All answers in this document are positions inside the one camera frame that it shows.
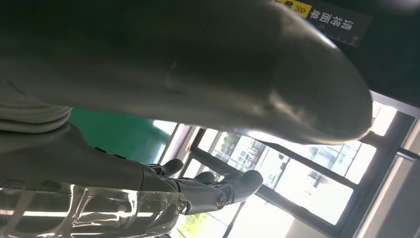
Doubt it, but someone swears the green conveyor belt aluminium frame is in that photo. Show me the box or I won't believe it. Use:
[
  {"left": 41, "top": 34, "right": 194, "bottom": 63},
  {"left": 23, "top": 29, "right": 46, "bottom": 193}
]
[{"left": 67, "top": 108, "right": 178, "bottom": 165}]

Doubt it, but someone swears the window with dark frame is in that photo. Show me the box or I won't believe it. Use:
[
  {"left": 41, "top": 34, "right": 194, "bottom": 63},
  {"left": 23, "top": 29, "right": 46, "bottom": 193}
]
[{"left": 157, "top": 90, "right": 420, "bottom": 238}]

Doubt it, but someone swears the black weighing device with post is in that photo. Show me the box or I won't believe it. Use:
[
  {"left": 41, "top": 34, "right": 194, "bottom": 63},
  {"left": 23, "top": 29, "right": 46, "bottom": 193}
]
[{"left": 272, "top": 0, "right": 420, "bottom": 111}]

